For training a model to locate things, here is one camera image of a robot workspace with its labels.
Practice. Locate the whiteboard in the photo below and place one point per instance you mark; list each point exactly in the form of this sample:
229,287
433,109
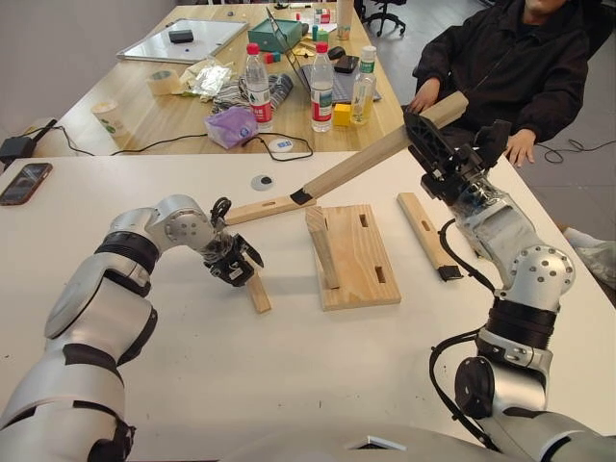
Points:
212,38

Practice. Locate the open laptop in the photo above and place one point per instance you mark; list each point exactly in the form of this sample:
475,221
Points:
341,89

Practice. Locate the black wallet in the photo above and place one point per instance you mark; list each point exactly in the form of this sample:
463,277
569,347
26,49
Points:
347,64

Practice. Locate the water bottle with red cap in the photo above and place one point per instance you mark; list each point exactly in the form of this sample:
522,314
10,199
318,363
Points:
257,91
322,91

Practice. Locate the black office chair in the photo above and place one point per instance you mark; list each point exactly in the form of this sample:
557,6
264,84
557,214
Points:
385,14

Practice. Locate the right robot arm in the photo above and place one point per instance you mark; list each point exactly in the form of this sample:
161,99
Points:
539,274

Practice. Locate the black power adapter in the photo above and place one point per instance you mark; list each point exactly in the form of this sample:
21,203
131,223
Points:
17,144

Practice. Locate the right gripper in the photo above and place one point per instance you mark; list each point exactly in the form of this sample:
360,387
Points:
450,175

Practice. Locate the wooden cross bar with slot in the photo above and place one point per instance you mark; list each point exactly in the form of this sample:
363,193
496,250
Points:
269,208

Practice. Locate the round white device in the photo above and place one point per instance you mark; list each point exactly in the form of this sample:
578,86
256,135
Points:
281,145

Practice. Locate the paper cup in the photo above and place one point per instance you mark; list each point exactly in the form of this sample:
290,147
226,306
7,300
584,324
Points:
110,122

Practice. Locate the person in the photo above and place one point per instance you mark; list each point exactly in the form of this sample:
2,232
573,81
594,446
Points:
510,62

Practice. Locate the wooden leg with black cap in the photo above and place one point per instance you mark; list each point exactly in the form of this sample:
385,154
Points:
426,231
366,156

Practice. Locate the roll of masking tape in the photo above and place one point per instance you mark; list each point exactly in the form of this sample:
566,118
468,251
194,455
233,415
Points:
162,83

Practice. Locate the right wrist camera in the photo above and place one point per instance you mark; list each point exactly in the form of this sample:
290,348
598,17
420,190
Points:
492,142

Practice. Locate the silver foil bag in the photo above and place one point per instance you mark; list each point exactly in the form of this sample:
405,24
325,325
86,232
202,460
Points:
209,79

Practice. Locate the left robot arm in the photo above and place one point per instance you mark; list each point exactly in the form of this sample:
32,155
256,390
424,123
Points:
96,308

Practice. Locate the purple tissue pack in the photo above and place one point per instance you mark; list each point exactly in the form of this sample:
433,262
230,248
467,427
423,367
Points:
231,126

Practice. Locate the yellow cube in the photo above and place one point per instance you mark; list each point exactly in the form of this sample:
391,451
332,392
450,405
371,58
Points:
341,115

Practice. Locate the black whiteboard eraser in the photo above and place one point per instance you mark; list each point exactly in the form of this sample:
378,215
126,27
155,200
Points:
181,35

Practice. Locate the wooden seat board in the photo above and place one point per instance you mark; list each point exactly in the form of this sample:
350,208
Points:
358,260

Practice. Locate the striped cloth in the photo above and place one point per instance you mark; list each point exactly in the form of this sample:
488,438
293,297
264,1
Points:
281,86

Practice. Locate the bottle with yellow drink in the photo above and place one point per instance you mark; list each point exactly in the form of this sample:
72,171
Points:
363,91

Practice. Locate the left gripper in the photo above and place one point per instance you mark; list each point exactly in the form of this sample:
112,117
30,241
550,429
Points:
222,250

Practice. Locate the teal box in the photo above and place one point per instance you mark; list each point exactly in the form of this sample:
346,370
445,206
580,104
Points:
269,34

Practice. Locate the smartphone in red case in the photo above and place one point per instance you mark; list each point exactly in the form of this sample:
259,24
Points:
24,183

